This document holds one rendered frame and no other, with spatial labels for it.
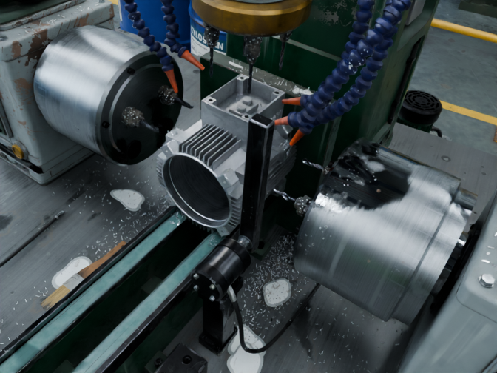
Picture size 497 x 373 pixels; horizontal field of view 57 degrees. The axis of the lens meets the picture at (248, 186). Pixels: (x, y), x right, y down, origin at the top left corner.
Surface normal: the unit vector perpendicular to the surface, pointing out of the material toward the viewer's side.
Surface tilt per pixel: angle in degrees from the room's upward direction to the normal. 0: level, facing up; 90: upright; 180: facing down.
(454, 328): 89
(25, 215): 0
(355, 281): 85
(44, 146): 90
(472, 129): 0
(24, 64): 90
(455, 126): 0
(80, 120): 77
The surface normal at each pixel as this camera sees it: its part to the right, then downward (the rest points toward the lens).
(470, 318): -0.56, 0.54
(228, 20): -0.36, 0.63
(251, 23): -0.04, 0.69
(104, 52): -0.06, -0.58
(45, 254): 0.07, -0.72
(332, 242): -0.48, 0.20
